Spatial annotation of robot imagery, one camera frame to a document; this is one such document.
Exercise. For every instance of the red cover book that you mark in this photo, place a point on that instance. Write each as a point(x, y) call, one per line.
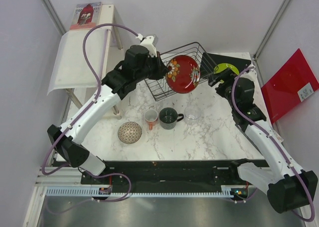
point(86, 16)

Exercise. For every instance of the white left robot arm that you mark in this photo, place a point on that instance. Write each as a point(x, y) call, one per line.
point(67, 139)

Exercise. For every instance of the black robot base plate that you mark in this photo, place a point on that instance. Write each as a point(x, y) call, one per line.
point(206, 175)

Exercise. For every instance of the white translucent mat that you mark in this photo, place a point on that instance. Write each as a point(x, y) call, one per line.
point(70, 68)

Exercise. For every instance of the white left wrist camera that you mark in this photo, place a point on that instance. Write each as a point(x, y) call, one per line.
point(149, 42)

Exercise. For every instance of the dark red patterned bowl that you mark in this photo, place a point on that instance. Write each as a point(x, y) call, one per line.
point(184, 74)

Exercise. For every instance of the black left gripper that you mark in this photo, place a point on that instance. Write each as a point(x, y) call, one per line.
point(161, 69)

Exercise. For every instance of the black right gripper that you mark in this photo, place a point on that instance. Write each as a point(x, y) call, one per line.
point(227, 75)

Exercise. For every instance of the white slotted cable duct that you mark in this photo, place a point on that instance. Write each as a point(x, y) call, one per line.
point(100, 192)

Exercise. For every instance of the orange pink mug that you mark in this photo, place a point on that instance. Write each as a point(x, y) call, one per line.
point(151, 118)

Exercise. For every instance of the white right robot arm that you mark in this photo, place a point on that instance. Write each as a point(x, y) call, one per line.
point(286, 184)

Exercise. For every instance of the red patterned white bowl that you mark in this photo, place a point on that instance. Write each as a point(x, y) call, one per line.
point(129, 132)

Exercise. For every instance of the clear octagonal glass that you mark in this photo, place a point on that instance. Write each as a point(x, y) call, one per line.
point(192, 114)

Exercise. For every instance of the white side shelf table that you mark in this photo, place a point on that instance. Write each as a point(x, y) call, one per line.
point(113, 53)

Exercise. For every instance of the red plastic folder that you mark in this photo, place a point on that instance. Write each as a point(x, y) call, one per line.
point(292, 84)

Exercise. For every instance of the black clipboard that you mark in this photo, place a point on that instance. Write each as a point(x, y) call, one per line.
point(224, 60)

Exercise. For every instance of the black wire dish rack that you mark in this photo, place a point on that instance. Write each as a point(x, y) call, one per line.
point(160, 89)

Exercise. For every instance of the lime green plate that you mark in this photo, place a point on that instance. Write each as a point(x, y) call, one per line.
point(223, 66)

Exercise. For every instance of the Little Women book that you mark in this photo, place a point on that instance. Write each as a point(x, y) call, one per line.
point(277, 136)

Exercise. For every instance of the grey mug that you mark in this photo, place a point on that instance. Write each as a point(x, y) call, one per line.
point(168, 118)

